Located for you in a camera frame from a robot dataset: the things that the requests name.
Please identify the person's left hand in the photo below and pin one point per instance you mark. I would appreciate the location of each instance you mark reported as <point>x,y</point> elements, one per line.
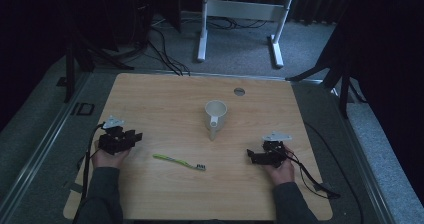
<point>108,159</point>

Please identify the person's right hand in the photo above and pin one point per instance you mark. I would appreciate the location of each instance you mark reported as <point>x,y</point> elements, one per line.
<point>282,172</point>

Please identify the white desk frame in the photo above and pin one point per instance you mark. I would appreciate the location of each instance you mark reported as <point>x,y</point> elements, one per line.
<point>245,10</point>

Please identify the black rectangular frame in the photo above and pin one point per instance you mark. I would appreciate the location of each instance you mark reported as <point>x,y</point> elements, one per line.
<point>85,109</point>

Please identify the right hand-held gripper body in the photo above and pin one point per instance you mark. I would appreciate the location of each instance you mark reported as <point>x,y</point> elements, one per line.
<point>272,152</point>

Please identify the metal floor rail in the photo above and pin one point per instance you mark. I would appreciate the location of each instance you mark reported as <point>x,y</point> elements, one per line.
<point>36,150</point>

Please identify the white cup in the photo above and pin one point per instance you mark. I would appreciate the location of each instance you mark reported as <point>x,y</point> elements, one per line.
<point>215,115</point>

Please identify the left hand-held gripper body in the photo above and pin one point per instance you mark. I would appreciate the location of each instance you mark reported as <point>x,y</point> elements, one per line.
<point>111,140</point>

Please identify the green toothbrush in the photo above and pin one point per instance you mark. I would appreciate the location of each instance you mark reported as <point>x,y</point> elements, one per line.
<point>178,161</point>

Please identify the black stand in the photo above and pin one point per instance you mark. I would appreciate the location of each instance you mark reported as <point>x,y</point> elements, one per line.
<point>343,74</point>
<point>71,67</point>

